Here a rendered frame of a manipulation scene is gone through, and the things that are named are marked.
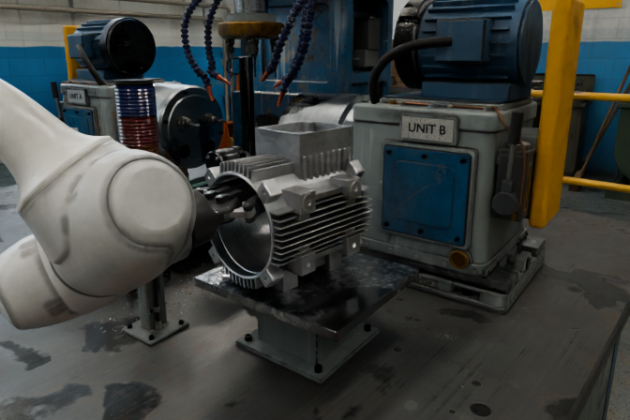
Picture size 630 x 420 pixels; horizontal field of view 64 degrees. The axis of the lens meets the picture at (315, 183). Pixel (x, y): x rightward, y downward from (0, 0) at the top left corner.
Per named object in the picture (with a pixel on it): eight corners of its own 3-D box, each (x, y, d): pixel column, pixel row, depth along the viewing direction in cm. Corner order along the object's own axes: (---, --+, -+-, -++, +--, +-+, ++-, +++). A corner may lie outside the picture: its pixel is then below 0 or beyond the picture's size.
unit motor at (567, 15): (414, 186, 122) (424, 2, 112) (562, 209, 104) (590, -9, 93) (359, 211, 102) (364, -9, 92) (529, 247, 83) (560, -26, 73)
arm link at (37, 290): (141, 289, 65) (177, 268, 55) (10, 352, 55) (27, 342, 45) (104, 214, 66) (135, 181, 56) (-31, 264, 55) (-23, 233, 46)
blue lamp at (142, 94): (142, 112, 81) (139, 83, 80) (165, 114, 78) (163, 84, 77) (108, 115, 76) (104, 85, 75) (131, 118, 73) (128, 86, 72)
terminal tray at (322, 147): (307, 160, 89) (307, 120, 87) (353, 170, 82) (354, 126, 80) (254, 172, 80) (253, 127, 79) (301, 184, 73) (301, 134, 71)
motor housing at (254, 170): (292, 236, 95) (291, 137, 91) (371, 264, 83) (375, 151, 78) (202, 268, 81) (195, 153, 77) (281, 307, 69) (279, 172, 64)
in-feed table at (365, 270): (291, 290, 100) (290, 233, 97) (415, 333, 85) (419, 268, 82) (197, 344, 82) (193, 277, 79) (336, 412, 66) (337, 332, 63)
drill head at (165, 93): (163, 150, 183) (157, 80, 177) (234, 162, 162) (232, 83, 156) (99, 161, 164) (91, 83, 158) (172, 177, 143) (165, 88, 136)
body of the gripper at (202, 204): (188, 204, 61) (247, 180, 67) (153, 191, 67) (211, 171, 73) (200, 259, 64) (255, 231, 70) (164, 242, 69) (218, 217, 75)
